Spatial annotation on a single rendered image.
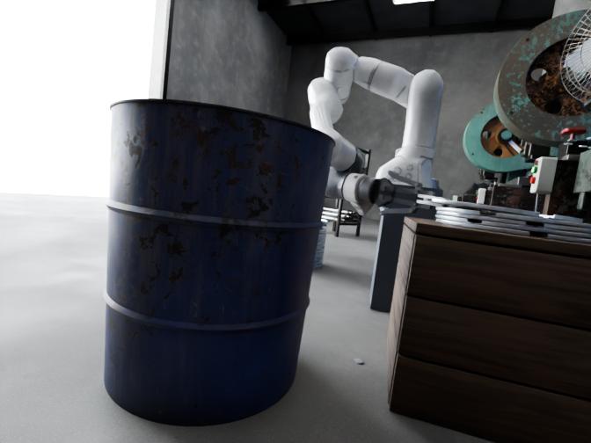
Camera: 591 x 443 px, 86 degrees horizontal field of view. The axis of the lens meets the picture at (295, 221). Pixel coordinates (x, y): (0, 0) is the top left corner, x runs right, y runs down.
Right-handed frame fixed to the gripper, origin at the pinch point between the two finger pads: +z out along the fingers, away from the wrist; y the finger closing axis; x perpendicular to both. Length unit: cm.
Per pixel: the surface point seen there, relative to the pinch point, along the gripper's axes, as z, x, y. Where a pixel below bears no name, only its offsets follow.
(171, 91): -484, 122, 100
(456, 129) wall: -257, 656, 159
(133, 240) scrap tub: -15, -65, -13
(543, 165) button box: 9, 69, 19
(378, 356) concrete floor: -0.6, -10.3, -39.9
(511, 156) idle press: -69, 348, 62
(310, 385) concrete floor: -2, -34, -40
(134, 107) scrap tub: -17, -66, 6
